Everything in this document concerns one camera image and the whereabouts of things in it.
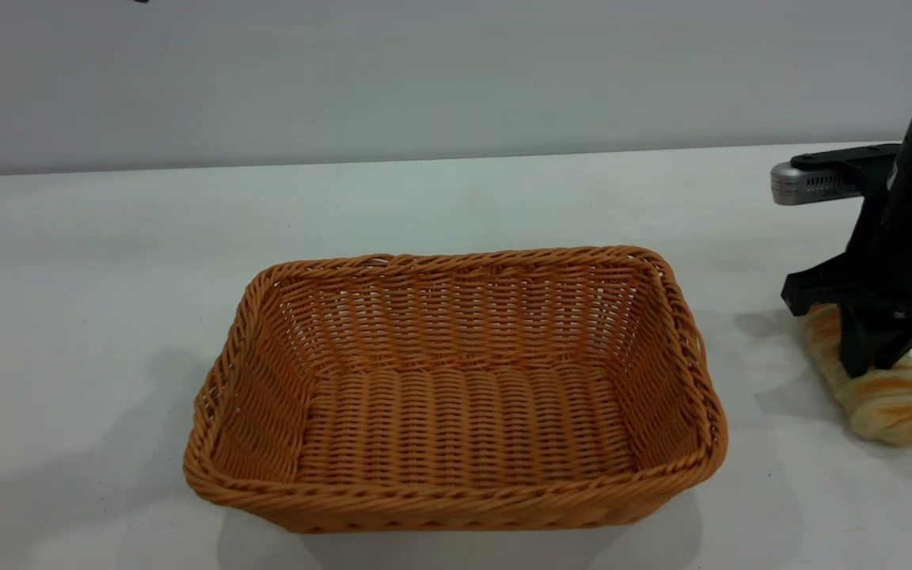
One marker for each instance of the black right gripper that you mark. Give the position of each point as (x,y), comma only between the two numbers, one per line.
(907,261)

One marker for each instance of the striped bread roll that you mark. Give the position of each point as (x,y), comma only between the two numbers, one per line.
(899,412)

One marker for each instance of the orange woven wicker basket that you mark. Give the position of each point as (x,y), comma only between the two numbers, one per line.
(456,419)

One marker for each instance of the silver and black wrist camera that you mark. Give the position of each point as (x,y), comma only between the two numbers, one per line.
(812,184)

